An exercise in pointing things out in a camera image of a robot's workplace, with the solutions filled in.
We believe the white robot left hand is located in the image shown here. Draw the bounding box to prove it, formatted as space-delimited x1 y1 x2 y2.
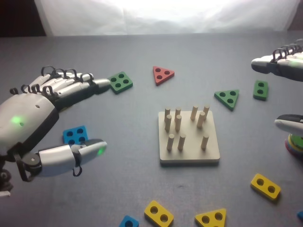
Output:
0 65 112 183

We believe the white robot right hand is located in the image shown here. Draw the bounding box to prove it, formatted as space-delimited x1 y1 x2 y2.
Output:
250 39 303 138

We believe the green two-hole rectangle block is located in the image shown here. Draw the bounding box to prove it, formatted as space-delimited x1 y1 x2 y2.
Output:
252 80 269 101

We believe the blue four-hole square block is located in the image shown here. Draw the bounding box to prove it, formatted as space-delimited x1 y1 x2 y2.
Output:
62 125 90 146

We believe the green three-hole triangle block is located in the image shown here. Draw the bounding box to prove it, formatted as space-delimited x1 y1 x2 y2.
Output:
214 89 240 112

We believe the green four-hole square block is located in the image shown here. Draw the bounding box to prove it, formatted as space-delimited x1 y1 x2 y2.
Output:
107 71 134 94

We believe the yellow two-hole rectangle block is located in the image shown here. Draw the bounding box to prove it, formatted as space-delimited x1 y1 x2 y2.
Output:
143 200 175 227
250 173 282 201

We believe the wooden peg board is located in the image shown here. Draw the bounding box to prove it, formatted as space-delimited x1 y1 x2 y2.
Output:
158 103 221 166

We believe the red three-hole triangle block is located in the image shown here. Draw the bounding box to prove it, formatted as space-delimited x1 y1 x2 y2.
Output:
152 66 176 87

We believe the blue two-hole rectangle block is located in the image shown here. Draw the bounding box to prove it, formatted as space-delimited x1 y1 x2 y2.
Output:
118 215 140 227

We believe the yellow three-hole triangle block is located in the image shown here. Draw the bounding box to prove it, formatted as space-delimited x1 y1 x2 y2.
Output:
194 208 227 227

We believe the grey table cloth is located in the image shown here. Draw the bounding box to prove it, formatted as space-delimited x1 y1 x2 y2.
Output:
0 30 303 227

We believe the white backdrop sheet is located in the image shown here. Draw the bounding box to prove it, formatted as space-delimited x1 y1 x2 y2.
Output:
34 0 299 37

